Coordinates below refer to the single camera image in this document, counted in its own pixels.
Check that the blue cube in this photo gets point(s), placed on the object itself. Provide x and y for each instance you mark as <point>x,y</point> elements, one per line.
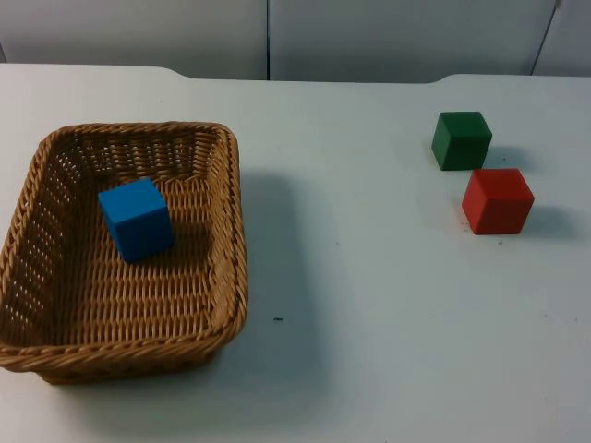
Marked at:
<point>136,221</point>

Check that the pale brown wicker basket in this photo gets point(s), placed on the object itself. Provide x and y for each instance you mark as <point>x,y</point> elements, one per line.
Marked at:
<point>138,295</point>

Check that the green cube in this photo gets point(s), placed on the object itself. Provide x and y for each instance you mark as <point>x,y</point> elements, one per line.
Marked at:
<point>459,140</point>

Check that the red cube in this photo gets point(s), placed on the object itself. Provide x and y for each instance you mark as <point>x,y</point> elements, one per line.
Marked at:
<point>498,203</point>

